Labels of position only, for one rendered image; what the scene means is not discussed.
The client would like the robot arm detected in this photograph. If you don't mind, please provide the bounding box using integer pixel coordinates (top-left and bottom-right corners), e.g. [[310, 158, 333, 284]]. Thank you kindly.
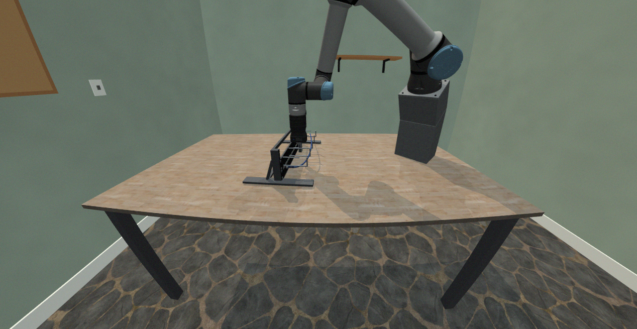
[[287, 0, 463, 105]]

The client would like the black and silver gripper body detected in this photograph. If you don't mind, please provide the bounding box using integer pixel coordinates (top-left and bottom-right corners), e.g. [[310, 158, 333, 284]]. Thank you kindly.
[[289, 104, 307, 142]]

